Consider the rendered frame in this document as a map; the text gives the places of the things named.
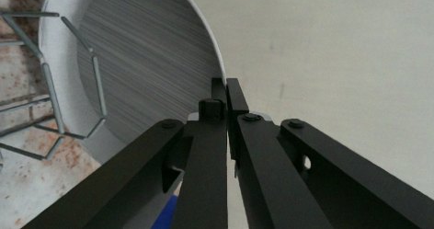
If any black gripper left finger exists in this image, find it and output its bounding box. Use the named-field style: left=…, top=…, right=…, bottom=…
left=20, top=77, right=228, bottom=229

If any blue ceramic mug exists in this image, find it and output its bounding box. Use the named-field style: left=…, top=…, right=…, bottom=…
left=151, top=195, right=178, bottom=229

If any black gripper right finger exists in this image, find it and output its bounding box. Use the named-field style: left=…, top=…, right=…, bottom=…
left=226, top=78, right=434, bottom=229

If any grey wire dish rack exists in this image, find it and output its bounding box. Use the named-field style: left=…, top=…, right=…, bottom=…
left=0, top=10, right=107, bottom=162

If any white plate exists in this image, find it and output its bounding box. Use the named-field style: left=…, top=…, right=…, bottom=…
left=38, top=0, right=227, bottom=165

